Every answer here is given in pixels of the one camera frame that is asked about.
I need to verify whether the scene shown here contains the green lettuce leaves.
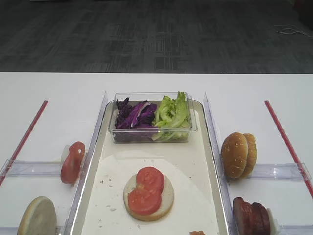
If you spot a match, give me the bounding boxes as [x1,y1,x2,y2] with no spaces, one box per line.
[152,92,190,141]

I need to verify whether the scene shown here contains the upper tomato slice on bun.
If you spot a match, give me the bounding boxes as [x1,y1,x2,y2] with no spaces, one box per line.
[136,166,165,192]

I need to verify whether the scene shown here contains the tomato slice on bun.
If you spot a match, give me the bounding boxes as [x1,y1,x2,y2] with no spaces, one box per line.
[127,188,162,215]
[136,166,165,192]

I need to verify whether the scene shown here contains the lower tomato slice on bun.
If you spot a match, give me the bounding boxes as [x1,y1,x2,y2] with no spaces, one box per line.
[127,188,162,215]

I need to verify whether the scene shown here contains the standing tomato slices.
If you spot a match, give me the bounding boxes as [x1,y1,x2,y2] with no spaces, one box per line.
[60,141,85,184]

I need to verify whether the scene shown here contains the front meat patty slice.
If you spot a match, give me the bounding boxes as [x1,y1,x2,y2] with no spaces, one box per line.
[233,197,255,235]

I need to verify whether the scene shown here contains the meat patty slice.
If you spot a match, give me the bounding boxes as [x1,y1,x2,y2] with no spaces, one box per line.
[252,202,271,235]
[233,197,255,235]

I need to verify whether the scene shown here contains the rear meat patty slice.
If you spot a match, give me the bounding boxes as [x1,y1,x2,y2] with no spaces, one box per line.
[252,202,271,235]

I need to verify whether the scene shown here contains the purple cabbage leaves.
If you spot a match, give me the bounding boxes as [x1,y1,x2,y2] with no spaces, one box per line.
[115,98,157,129]

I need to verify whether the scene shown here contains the clear plastic salad container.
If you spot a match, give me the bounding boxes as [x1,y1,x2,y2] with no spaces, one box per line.
[108,92,197,143]

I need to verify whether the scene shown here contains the sesame bun front right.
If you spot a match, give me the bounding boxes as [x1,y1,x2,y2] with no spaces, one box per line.
[221,132,248,179]

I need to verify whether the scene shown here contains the sesame bun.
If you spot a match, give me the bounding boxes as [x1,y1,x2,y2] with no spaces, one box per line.
[221,132,248,179]
[241,133,257,178]

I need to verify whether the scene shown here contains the bottom bun on tray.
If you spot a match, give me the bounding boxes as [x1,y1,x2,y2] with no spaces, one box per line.
[123,174,174,221]

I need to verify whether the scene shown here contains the cream metal serving tray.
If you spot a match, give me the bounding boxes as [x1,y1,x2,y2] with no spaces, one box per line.
[72,102,227,235]

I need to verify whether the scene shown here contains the sesame bun rear right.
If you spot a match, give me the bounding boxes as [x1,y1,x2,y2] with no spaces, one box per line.
[241,133,257,178]

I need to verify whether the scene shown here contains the right red strip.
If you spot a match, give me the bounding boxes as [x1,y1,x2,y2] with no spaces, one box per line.
[264,100,313,196]

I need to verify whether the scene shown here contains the red strip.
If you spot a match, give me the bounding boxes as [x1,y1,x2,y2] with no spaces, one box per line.
[0,100,48,186]
[264,100,313,196]

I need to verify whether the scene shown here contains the orange food scrap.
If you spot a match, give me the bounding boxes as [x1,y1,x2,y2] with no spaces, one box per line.
[189,231,205,235]

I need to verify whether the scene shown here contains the left red strip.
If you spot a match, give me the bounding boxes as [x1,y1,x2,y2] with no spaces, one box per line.
[0,100,48,186]

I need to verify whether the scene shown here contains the standing bun half left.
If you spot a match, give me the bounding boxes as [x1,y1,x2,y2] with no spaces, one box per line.
[17,196,57,235]

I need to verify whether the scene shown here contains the right long clear rail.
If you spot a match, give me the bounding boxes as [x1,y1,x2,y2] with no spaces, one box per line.
[203,93,239,235]

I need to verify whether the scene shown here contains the clear rail upper right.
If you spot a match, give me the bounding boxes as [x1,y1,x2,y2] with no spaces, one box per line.
[247,163,312,181]

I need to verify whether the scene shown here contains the clear rail upper left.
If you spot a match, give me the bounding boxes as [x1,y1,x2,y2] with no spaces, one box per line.
[0,160,63,177]

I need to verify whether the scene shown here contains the white cable on floor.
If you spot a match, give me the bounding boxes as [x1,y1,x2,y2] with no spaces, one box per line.
[273,24,313,39]

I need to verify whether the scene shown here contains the clear rail lower right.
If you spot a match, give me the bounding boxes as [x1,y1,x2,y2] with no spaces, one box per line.
[278,225,313,235]

